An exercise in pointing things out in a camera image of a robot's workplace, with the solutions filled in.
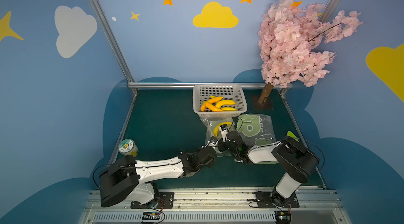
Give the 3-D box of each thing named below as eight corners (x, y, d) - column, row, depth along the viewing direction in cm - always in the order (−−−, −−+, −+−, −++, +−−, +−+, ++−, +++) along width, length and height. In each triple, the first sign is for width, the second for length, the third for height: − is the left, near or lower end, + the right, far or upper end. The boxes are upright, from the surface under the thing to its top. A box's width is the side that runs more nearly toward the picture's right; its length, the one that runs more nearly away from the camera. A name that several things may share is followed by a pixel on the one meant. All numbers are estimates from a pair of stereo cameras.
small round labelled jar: (123, 158, 90) (116, 152, 83) (127, 145, 94) (121, 139, 87) (136, 158, 90) (131, 152, 83) (140, 145, 95) (135, 139, 88)
